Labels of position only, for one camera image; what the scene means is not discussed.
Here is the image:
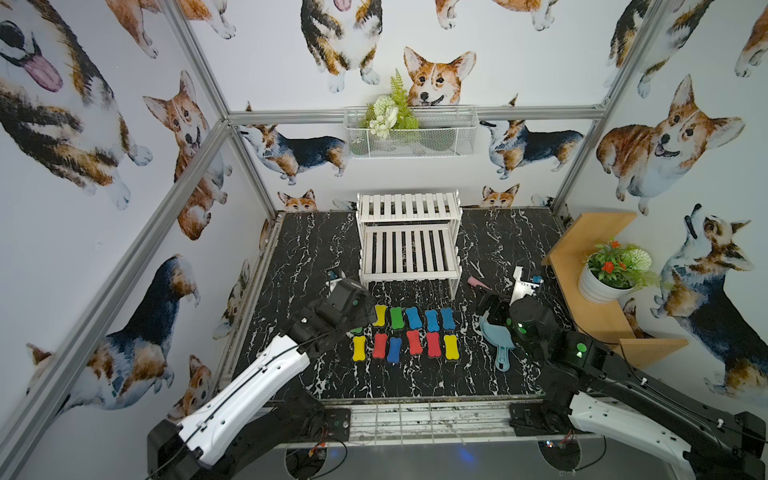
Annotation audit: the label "yellow eraser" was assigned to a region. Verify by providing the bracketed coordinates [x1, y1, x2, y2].
[443, 335, 460, 361]
[352, 335, 366, 362]

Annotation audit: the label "light blue eraser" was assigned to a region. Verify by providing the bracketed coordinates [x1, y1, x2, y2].
[405, 307, 423, 330]
[440, 307, 456, 331]
[425, 310, 440, 333]

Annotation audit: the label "red eraser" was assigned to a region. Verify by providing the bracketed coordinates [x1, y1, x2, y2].
[372, 333, 389, 360]
[406, 330, 423, 356]
[426, 332, 442, 358]

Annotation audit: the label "blue eraser shelf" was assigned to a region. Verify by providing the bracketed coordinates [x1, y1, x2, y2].
[386, 337, 403, 364]

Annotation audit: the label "yellow eraser shelf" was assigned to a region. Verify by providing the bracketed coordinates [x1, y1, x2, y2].
[373, 305, 388, 327]

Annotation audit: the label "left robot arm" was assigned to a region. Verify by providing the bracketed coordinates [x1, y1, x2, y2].
[147, 277, 376, 479]

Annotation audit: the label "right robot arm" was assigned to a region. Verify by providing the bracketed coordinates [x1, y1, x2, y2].
[500, 295, 767, 479]

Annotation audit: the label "white wooden two-tier shelf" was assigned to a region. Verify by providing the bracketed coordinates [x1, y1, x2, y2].
[356, 191, 463, 298]

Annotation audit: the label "teal dustpan with brush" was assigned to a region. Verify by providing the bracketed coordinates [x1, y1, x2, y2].
[479, 316, 515, 372]

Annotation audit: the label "wooden corner stand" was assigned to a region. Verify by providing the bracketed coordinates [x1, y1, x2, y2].
[542, 211, 688, 368]

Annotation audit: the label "white pot red flowers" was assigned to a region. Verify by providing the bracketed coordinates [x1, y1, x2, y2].
[578, 237, 661, 304]

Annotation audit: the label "artificial fern and white flowers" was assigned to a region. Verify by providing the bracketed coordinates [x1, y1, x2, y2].
[360, 70, 420, 140]

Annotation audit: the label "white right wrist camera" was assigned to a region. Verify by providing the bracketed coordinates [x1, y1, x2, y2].
[510, 266, 544, 303]

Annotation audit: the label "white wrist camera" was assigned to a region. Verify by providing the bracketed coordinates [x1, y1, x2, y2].
[326, 268, 346, 290]
[510, 266, 544, 303]

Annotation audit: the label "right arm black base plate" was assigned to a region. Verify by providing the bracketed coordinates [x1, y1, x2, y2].
[508, 401, 573, 436]

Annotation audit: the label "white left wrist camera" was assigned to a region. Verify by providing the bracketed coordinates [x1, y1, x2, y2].
[326, 268, 346, 290]

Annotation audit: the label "white wire wall basket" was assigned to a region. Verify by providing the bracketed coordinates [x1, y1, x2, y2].
[343, 106, 479, 159]

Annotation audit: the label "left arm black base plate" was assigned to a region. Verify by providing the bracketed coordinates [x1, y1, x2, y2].
[308, 408, 351, 443]

